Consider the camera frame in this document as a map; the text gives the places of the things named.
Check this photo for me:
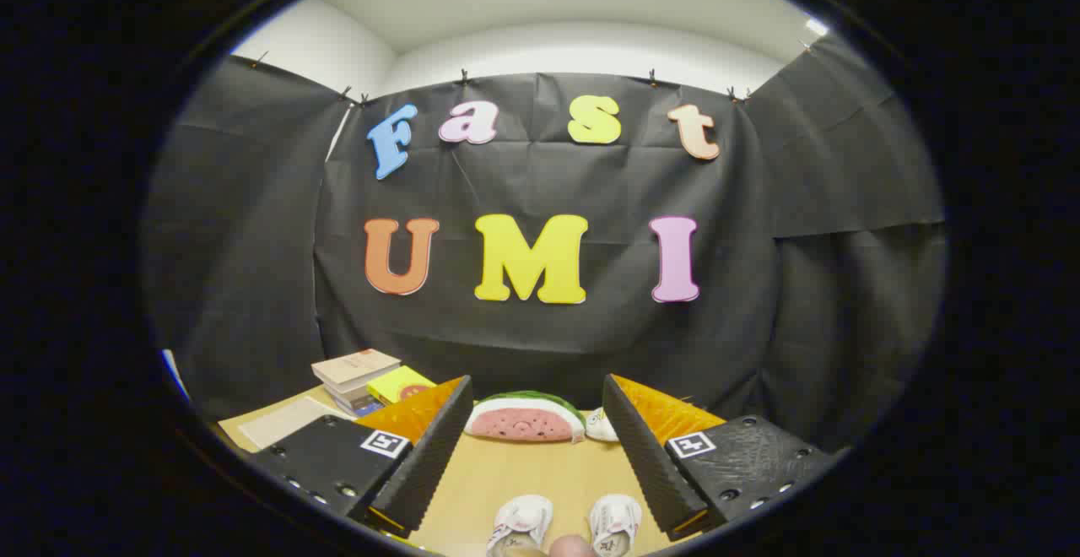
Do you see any white plush toy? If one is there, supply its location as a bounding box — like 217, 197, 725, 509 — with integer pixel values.
584, 407, 621, 443

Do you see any cream fabric storage box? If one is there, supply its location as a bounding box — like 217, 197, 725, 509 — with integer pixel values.
215, 384, 364, 457

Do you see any beige book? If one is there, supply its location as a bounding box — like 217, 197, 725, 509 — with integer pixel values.
310, 349, 402, 389

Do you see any white shoe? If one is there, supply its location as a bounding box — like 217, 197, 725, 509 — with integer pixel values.
488, 495, 554, 557
588, 495, 643, 557

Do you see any watermelon slice plush toy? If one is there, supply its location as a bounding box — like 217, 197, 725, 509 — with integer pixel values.
464, 391, 587, 444

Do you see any grey book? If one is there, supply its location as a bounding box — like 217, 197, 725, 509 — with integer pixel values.
323, 380, 376, 406

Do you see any yellow book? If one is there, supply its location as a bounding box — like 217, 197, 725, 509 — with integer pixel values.
367, 365, 438, 406

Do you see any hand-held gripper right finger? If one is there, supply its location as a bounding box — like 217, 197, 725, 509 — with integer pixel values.
602, 374, 849, 543

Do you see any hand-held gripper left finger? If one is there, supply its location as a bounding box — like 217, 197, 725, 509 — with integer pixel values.
249, 376, 475, 539

